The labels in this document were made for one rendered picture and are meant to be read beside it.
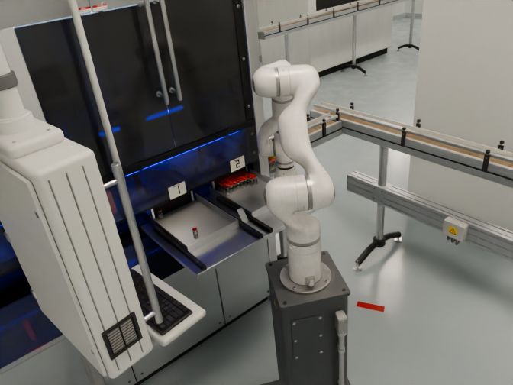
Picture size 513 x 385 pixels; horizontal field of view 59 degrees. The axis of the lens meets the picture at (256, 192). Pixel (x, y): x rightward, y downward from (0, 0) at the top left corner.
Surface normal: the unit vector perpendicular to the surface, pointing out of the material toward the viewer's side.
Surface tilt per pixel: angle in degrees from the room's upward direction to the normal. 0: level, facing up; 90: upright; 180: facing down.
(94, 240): 90
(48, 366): 90
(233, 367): 0
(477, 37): 90
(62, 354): 90
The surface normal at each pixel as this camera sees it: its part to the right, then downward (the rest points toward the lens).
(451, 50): -0.77, 0.38
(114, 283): 0.72, 0.29
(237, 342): -0.10, -0.86
